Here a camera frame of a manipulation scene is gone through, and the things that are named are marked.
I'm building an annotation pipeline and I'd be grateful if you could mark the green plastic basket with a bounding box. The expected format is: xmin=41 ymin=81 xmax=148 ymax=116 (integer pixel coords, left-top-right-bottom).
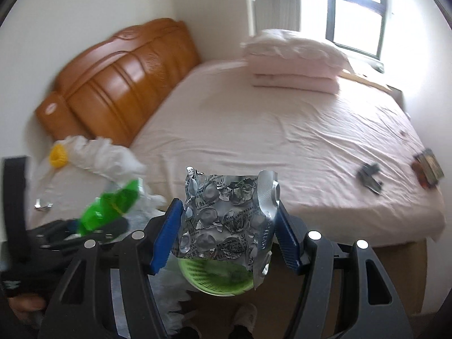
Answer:
xmin=177 ymin=254 xmax=257 ymax=295

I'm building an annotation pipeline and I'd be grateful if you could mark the small dark printed box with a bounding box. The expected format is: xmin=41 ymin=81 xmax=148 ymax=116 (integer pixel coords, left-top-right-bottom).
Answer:
xmin=422 ymin=148 xmax=445 ymax=185

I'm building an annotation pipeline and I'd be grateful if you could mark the person's white shoe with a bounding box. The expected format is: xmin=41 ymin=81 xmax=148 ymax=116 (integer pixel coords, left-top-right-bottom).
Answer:
xmin=231 ymin=303 xmax=258 ymax=330

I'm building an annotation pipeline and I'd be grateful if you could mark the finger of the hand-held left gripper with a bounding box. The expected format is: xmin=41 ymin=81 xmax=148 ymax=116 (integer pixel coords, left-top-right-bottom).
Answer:
xmin=46 ymin=217 xmax=129 ymax=251

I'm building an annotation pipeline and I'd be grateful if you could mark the carved wooden headboard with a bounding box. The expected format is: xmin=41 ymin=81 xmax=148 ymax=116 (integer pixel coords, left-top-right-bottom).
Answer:
xmin=34 ymin=18 xmax=203 ymax=149

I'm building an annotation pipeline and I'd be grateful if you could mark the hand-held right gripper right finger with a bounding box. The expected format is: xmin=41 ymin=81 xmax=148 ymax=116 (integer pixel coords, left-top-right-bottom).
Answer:
xmin=273 ymin=203 xmax=414 ymax=339

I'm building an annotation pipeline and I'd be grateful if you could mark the silver pill blister pack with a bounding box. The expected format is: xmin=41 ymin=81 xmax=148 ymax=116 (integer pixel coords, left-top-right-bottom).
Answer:
xmin=170 ymin=165 xmax=281 ymax=290

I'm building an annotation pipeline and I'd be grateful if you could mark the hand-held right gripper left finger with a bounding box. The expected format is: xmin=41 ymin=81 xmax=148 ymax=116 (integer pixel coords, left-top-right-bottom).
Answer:
xmin=37 ymin=198 xmax=184 ymax=339

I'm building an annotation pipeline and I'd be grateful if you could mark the small brown packet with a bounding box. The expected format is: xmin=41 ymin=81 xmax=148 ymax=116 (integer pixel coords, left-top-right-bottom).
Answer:
xmin=411 ymin=158 xmax=431 ymax=188

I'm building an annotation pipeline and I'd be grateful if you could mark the window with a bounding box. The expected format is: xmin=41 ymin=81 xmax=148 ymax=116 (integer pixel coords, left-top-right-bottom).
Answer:
xmin=325 ymin=0 xmax=392 ymax=62

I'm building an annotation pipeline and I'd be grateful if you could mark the white ruffled pillow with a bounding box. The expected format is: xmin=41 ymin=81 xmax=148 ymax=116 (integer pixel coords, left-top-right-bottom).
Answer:
xmin=240 ymin=29 xmax=354 ymax=78

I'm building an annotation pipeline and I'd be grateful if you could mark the bed with pink sheet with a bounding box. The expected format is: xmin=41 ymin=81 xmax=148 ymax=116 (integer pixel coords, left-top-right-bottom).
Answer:
xmin=129 ymin=58 xmax=446 ymax=315

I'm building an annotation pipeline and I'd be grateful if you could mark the white lace table cloth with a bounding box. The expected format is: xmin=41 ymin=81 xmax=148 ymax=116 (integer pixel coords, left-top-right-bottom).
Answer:
xmin=26 ymin=135 xmax=193 ymax=339

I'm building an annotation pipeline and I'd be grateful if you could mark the green plastic bottle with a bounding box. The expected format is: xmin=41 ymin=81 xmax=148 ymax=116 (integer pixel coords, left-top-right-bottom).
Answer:
xmin=78 ymin=179 xmax=142 ymax=236

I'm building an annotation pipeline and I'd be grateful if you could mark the grey pleated curtain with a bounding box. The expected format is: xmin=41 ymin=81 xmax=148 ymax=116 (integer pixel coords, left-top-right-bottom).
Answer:
xmin=244 ymin=0 xmax=301 ymax=38

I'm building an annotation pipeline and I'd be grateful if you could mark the person's left hand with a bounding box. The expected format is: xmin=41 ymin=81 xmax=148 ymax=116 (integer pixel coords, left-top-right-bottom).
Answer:
xmin=9 ymin=288 xmax=46 ymax=314

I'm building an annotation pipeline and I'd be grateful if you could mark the grey plastic bracket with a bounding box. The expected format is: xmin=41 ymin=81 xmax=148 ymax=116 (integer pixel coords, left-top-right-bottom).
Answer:
xmin=356 ymin=162 xmax=385 ymax=195

